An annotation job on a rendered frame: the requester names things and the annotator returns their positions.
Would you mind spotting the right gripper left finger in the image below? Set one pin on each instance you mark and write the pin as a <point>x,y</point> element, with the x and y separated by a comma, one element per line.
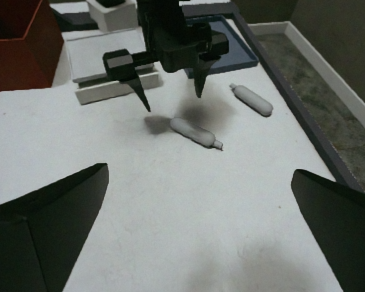
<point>43,232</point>

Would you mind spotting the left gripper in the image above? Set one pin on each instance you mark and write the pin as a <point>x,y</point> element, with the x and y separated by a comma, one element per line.
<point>119,65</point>

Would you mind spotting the red-brown open box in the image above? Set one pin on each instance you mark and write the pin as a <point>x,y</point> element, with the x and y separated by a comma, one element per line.
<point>30,45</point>

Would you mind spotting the grey gas cylinder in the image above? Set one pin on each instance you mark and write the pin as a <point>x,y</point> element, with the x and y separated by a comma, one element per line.
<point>194,132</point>
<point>252,99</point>

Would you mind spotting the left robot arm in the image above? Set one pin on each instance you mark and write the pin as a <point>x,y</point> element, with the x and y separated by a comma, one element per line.
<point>176,45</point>

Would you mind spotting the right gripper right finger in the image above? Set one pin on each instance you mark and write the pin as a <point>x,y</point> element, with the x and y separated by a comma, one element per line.
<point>335,215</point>

